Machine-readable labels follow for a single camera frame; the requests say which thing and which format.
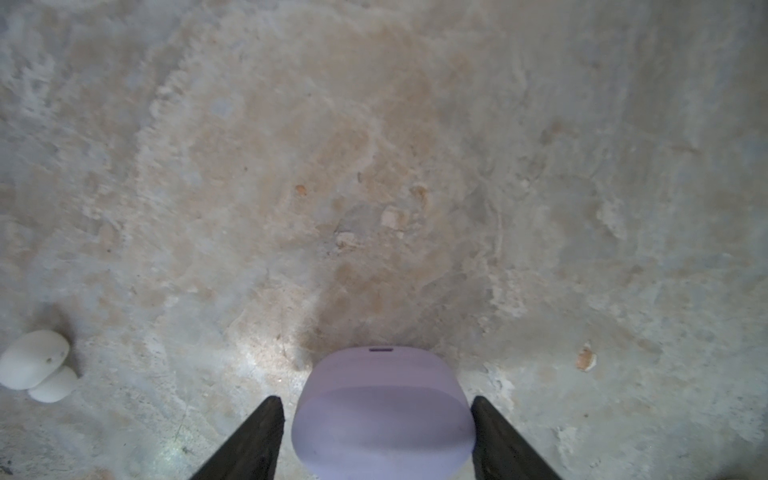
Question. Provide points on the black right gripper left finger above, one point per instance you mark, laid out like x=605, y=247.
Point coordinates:
x=252, y=451

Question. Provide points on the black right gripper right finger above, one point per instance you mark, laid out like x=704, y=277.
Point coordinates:
x=501, y=452

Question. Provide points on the purple earbud charging case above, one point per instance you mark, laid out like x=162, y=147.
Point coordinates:
x=387, y=412

